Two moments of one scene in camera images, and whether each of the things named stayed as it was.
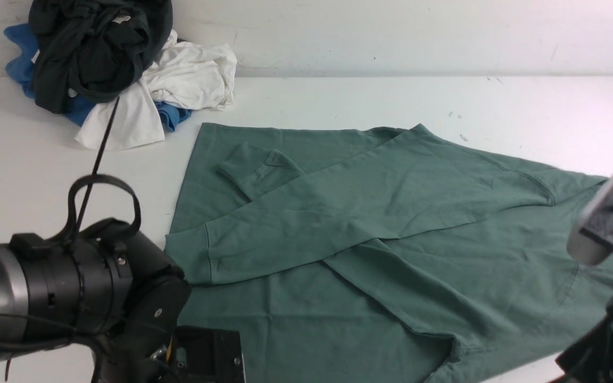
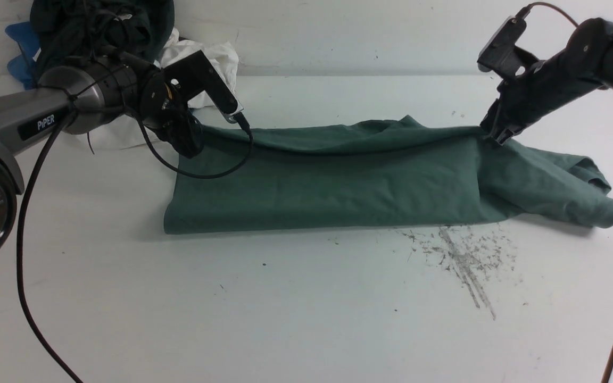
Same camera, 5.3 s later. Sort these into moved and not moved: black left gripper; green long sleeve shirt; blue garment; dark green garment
Moved: green long sleeve shirt; black left gripper
Not moved: dark green garment; blue garment
